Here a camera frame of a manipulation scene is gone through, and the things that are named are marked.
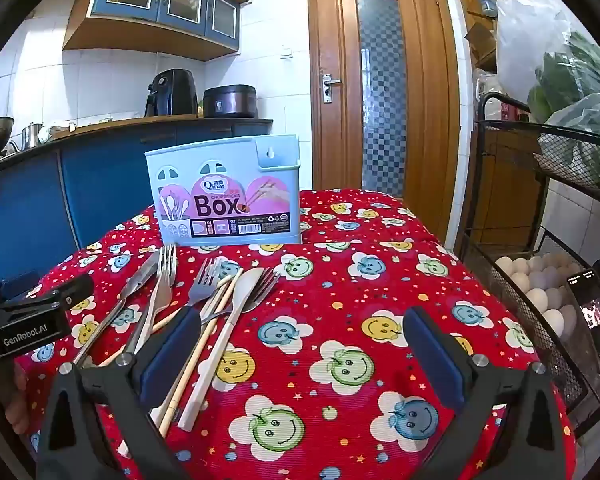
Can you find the blue kitchen base cabinet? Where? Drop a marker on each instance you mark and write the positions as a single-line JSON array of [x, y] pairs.
[[105, 185]]

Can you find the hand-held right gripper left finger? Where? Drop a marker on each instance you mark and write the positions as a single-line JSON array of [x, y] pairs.
[[170, 355]]

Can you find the red smiley flower tablecloth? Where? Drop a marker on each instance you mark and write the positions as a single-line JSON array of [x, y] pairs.
[[330, 310]]

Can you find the wooden chopstick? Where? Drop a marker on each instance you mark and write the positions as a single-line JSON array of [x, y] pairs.
[[216, 320], [165, 317]]

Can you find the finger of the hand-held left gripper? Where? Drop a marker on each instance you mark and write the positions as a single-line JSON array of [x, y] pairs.
[[22, 281], [75, 292]]

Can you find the wooden door with glass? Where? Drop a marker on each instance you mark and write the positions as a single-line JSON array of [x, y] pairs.
[[340, 110]]

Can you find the red packet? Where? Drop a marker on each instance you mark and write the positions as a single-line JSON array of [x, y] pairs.
[[514, 111]]

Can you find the cardboard box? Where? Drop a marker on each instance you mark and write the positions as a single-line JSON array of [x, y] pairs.
[[480, 42]]

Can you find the white plastic bag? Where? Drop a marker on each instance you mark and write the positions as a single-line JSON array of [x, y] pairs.
[[525, 40]]

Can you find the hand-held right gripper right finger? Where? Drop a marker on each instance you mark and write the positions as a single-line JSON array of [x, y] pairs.
[[434, 355]]

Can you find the steel kettle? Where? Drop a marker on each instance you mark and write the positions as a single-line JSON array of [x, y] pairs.
[[30, 136]]

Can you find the person's left hand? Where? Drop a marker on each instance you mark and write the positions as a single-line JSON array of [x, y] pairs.
[[14, 395]]

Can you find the black smartphone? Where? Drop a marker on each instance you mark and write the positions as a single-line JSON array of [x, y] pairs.
[[595, 320]]

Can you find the black air fryer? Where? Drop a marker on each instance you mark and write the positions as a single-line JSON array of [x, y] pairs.
[[172, 92]]

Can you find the wooden shelf unit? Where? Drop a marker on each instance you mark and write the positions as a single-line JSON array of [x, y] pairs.
[[505, 185]]

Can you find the light blue utensil holder box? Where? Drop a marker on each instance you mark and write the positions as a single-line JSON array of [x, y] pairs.
[[240, 160]]

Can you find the dark rice cooker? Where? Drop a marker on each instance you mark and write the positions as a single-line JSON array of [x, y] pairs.
[[230, 102]]

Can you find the pile of eggs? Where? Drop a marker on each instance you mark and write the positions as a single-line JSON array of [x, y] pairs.
[[535, 300]]

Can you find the blue wall cabinet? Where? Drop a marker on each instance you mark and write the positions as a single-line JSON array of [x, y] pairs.
[[130, 35]]

